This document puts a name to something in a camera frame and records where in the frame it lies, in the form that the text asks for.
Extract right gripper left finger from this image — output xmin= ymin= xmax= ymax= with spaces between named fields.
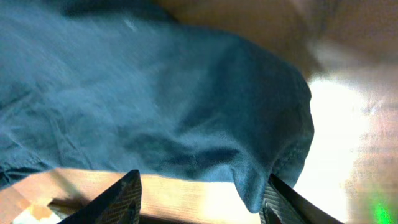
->
xmin=59 ymin=170 xmax=142 ymax=224

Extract navy blue shorts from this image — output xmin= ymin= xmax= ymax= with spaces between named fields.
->
xmin=1 ymin=0 xmax=314 ymax=213

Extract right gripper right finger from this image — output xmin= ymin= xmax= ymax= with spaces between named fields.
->
xmin=259 ymin=174 xmax=342 ymax=224

